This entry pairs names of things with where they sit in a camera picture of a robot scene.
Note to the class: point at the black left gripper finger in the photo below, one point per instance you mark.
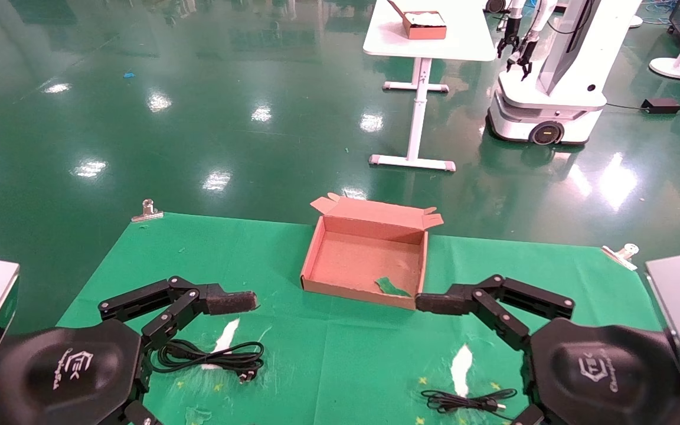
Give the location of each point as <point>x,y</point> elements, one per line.
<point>222,300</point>
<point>139,417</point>

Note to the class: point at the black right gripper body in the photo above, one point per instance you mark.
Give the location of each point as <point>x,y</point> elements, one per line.
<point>605,378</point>

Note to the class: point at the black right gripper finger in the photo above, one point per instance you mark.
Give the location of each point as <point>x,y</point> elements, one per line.
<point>446,301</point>
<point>529,417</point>

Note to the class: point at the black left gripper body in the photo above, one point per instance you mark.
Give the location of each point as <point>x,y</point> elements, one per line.
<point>68,372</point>

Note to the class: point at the distant robot arm black gripper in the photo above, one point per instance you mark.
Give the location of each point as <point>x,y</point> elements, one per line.
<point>511,35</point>
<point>526,56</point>

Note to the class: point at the green scrap in box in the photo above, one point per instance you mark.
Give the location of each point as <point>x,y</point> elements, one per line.
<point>388,287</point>

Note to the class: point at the open brown cardboard box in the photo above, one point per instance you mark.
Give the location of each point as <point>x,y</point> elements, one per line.
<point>363,260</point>

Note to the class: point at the small brown cardboard box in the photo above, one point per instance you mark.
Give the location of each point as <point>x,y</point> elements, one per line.
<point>425,30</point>

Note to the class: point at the silver binder clip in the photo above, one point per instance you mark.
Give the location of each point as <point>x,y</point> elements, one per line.
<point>148,212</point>
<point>620,256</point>

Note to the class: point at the white wheeled robot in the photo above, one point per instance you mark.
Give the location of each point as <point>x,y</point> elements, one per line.
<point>552,100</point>

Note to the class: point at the white standing table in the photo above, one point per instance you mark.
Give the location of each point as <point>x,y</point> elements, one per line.
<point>464,35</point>

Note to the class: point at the black power adapter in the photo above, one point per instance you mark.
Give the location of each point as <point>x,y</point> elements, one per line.
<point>660,106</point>

